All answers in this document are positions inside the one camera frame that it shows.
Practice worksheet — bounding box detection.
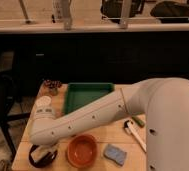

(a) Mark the green plastic tray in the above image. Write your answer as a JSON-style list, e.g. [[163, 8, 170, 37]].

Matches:
[[63, 83, 114, 115]]

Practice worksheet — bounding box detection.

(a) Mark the green marker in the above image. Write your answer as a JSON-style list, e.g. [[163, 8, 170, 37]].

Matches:
[[131, 116, 145, 128]]

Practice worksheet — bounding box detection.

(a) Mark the dark red grapes bunch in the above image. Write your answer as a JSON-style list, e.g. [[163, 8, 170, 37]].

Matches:
[[44, 80, 62, 96]]

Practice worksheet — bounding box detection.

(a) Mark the orange bowl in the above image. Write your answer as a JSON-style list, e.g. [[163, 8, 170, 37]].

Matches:
[[66, 134, 97, 169]]

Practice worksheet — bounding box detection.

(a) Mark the white handled tool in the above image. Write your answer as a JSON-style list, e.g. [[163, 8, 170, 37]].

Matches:
[[124, 120, 146, 151]]

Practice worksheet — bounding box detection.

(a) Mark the black office chair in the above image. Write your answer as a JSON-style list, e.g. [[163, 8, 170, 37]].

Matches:
[[0, 71, 29, 159]]

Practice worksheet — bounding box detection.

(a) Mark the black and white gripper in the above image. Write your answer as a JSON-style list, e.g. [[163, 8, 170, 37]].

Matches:
[[28, 144, 58, 168]]

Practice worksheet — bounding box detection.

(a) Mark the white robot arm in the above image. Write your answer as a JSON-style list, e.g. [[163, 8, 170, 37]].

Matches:
[[29, 78, 189, 171]]

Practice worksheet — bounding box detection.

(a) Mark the blue sponge eraser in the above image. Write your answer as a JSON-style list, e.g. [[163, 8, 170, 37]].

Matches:
[[104, 144, 127, 166]]

